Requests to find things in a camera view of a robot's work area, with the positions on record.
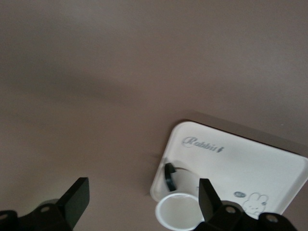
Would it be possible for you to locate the white rabbit print tray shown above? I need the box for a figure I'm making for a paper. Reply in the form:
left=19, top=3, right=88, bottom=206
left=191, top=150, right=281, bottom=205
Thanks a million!
left=149, top=120, right=308, bottom=217

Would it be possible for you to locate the white smiley mug black handle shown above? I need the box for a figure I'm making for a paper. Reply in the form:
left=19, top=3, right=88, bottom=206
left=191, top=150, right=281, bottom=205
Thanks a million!
left=154, top=162, right=205, bottom=231

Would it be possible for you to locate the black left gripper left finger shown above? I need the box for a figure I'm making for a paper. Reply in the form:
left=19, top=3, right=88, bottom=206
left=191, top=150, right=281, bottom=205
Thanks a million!
left=32, top=177, right=91, bottom=231

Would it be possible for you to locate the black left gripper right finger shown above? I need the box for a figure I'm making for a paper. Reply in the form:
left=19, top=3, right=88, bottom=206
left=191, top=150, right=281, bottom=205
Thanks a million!
left=193, top=178, right=244, bottom=231

